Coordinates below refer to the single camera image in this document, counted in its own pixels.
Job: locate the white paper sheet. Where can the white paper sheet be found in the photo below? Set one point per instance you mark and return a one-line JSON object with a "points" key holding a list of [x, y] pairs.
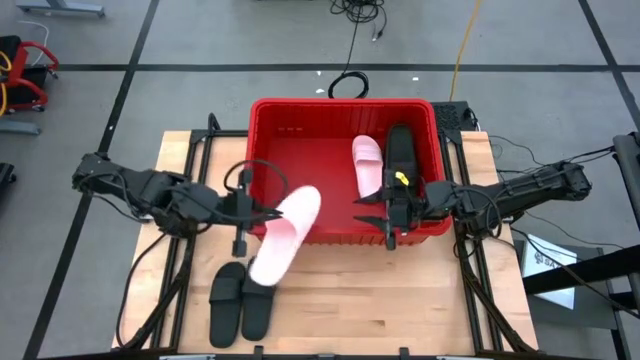
{"points": [[550, 280]]}

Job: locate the black aluminium frame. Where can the black aluminium frame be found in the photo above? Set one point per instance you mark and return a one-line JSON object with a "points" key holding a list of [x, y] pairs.
{"points": [[220, 134], [452, 135]]}

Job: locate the black foam slide sandal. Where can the black foam slide sandal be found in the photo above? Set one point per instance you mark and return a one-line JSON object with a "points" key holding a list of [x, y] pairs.
{"points": [[257, 310], [401, 150], [225, 310]]}

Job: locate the grey metal bar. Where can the grey metal bar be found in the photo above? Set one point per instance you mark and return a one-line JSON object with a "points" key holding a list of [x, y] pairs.
{"points": [[60, 7]]}

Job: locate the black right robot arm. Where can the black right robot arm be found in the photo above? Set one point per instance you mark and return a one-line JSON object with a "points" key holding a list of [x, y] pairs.
{"points": [[525, 192]]}

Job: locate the black beam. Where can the black beam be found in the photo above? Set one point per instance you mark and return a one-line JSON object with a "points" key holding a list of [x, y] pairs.
{"points": [[580, 270]]}

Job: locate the small black table bracket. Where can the small black table bracket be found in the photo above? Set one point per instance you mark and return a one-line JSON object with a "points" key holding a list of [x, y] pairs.
{"points": [[404, 353], [257, 353]]}

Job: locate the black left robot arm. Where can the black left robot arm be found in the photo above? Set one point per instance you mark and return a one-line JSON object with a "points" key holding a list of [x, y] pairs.
{"points": [[145, 187]]}

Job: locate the black vented box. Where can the black vented box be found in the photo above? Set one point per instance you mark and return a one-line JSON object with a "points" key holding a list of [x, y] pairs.
{"points": [[450, 116]]}

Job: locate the grey metal foot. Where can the grey metal foot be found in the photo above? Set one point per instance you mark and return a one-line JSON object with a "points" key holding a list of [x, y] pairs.
{"points": [[20, 127]]}

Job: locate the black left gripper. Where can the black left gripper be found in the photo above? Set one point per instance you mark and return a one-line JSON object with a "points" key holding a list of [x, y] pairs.
{"points": [[235, 207]]}

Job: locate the red cart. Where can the red cart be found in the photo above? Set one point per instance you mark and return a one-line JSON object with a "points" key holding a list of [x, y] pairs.
{"points": [[17, 60]]}

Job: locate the grey side table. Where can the grey side table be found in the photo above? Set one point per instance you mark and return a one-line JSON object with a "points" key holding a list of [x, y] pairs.
{"points": [[595, 315]]}

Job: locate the red plastic bin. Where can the red plastic bin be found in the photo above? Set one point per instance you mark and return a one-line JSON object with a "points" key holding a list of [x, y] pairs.
{"points": [[310, 165]]}

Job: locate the black floor object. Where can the black floor object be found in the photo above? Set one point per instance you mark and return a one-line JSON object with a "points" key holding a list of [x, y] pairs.
{"points": [[4, 175]]}

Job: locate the grey padded post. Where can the grey padded post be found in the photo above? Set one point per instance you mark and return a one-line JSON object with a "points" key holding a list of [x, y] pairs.
{"points": [[627, 165]]}

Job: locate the pink foam slide sandal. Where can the pink foam slide sandal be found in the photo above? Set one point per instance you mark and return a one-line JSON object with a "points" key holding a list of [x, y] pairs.
{"points": [[285, 235], [367, 160]]}

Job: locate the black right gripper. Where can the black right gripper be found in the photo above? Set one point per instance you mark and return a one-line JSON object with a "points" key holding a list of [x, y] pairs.
{"points": [[420, 205]]}

